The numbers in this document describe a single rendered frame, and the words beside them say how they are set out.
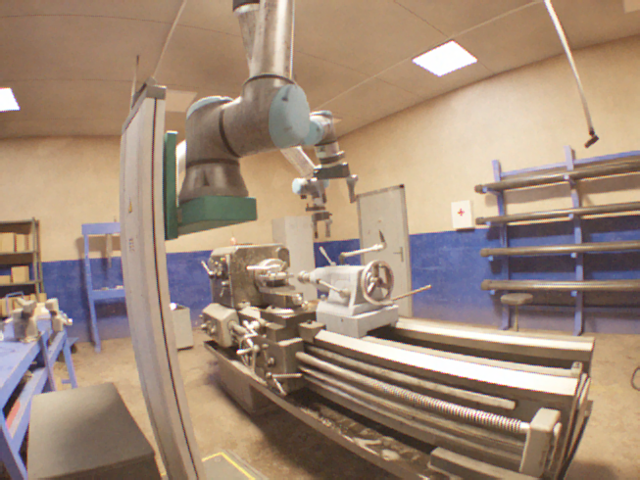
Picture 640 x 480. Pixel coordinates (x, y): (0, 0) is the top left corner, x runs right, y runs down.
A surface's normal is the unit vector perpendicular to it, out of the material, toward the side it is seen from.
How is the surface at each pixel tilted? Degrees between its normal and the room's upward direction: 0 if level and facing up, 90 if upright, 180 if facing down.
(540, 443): 90
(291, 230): 90
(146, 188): 90
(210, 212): 90
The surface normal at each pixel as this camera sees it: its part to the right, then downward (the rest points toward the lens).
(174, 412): 0.71, -0.07
